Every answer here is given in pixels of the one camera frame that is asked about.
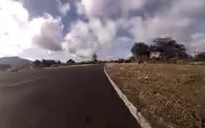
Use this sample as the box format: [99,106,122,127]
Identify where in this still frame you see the pale concrete kerb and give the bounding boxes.
[102,64,153,128]

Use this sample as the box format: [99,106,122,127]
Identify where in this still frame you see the dark trees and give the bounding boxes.
[130,37,190,63]

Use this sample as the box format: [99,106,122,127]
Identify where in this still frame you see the dark low buildings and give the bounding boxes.
[33,58,76,68]

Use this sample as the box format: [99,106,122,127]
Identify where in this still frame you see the small distant tree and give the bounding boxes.
[92,52,99,64]

